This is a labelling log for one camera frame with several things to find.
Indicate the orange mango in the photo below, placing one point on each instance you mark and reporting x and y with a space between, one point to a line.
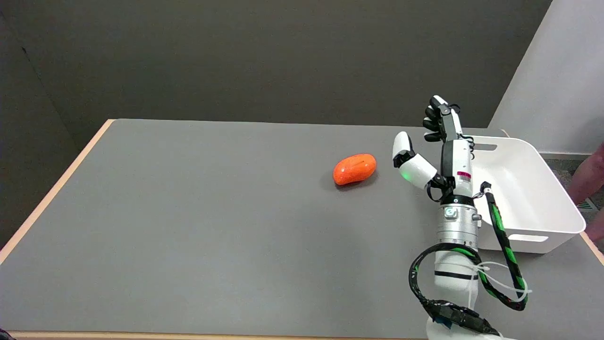
354 169

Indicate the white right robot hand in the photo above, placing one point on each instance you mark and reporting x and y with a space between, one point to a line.
454 160

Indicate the person's forearm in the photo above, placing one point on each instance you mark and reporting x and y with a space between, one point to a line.
590 182

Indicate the white plastic bin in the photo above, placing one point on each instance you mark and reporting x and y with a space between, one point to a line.
524 189

